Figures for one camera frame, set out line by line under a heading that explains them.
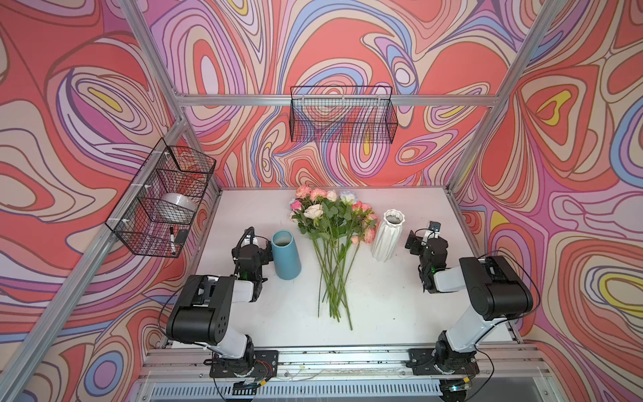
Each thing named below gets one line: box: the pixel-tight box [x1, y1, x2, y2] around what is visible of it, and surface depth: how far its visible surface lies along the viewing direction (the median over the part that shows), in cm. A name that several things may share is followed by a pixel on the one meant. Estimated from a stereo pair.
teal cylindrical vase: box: [270, 230, 302, 280], surface depth 80 cm
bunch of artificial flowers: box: [288, 185, 378, 331], surface depth 101 cm
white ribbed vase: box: [370, 208, 406, 263], surface depth 84 cm
